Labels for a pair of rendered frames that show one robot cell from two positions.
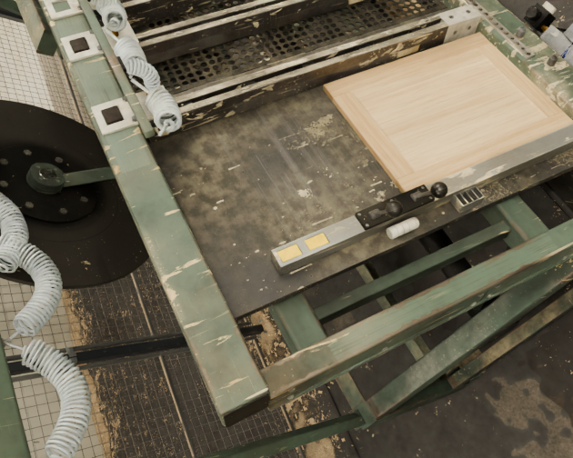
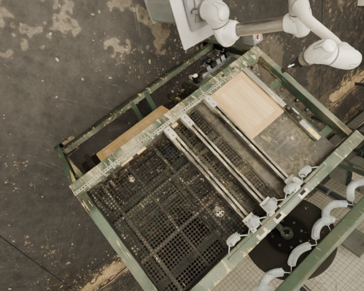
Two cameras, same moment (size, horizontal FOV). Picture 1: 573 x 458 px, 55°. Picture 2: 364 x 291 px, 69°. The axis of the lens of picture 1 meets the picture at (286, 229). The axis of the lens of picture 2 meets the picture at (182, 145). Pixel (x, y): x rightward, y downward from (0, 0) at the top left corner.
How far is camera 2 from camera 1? 2.35 m
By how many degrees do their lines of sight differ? 40
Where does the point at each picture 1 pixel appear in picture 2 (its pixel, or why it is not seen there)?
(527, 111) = (241, 83)
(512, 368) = not seen: hidden behind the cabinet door
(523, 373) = not seen: hidden behind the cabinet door
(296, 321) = (325, 133)
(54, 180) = (287, 229)
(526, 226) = (276, 85)
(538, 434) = not seen: hidden behind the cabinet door
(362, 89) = (249, 128)
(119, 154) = (313, 183)
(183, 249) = (333, 157)
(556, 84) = (231, 75)
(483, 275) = (304, 92)
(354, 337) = (332, 117)
